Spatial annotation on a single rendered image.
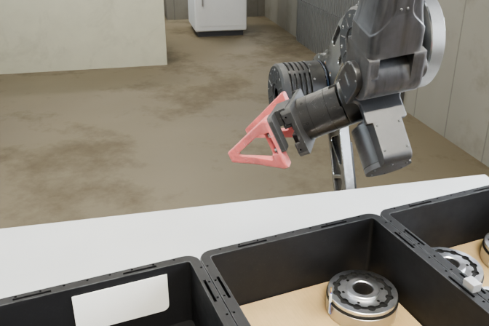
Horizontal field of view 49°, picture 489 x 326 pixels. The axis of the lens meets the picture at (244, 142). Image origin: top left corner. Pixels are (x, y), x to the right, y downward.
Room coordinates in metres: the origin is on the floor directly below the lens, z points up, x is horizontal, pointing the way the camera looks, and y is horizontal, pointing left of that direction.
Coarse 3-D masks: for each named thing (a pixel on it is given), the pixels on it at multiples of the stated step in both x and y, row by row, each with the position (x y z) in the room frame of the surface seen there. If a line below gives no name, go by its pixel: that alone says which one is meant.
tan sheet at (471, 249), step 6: (480, 240) 0.81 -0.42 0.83; (456, 246) 0.79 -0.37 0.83; (462, 246) 0.79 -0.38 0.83; (468, 246) 0.79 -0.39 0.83; (474, 246) 0.79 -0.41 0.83; (480, 246) 0.79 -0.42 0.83; (468, 252) 0.77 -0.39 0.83; (474, 252) 0.77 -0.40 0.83; (474, 258) 0.75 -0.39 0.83; (480, 258) 0.75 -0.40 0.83; (480, 264) 0.74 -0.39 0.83; (486, 270) 0.72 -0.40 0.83; (486, 276) 0.71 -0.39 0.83; (486, 282) 0.69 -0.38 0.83
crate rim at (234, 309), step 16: (320, 224) 0.70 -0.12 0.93; (336, 224) 0.70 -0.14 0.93; (352, 224) 0.71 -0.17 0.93; (384, 224) 0.70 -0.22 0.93; (256, 240) 0.66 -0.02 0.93; (272, 240) 0.66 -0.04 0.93; (288, 240) 0.67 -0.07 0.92; (400, 240) 0.66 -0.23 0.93; (208, 256) 0.62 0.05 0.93; (416, 256) 0.62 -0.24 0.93; (208, 272) 0.58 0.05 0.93; (448, 272) 0.58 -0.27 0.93; (224, 288) 0.56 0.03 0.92; (464, 288) 0.55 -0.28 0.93; (480, 304) 0.52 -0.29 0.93; (240, 320) 0.49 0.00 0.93
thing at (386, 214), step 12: (468, 192) 0.80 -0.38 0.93; (480, 192) 0.81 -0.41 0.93; (408, 204) 0.76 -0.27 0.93; (420, 204) 0.76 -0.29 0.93; (432, 204) 0.77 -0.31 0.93; (384, 216) 0.73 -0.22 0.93; (420, 240) 0.66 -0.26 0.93; (432, 252) 0.63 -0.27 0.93; (444, 264) 0.60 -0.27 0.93; (456, 276) 0.58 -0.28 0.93
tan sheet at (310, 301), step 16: (304, 288) 0.68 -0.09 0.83; (320, 288) 0.68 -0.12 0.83; (256, 304) 0.64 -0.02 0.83; (272, 304) 0.64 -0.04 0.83; (288, 304) 0.64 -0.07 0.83; (304, 304) 0.64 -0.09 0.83; (320, 304) 0.64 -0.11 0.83; (400, 304) 0.64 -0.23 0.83; (256, 320) 0.60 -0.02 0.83; (272, 320) 0.60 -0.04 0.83; (288, 320) 0.60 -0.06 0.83; (304, 320) 0.60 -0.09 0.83; (320, 320) 0.60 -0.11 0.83; (400, 320) 0.60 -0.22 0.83; (416, 320) 0.60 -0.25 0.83
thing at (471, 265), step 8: (432, 248) 0.74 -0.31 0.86; (440, 248) 0.74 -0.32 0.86; (448, 248) 0.74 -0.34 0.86; (456, 256) 0.71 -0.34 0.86; (464, 256) 0.72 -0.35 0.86; (472, 264) 0.70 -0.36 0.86; (464, 272) 0.67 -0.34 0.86; (472, 272) 0.68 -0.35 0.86; (480, 272) 0.67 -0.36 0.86; (480, 280) 0.66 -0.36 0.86
